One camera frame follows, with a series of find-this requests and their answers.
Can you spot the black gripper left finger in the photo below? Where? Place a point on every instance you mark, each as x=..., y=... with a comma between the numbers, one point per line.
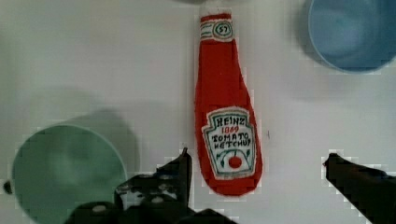
x=158, y=198

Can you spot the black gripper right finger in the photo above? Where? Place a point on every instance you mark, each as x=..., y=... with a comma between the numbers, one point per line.
x=371, y=191

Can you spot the red plush ketchup bottle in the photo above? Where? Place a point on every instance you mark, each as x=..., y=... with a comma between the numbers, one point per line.
x=228, y=146

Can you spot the green metal mug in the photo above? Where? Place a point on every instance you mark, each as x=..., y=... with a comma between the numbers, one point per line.
x=62, y=167

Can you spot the blue bowl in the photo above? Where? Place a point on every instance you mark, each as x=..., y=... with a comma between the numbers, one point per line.
x=353, y=36

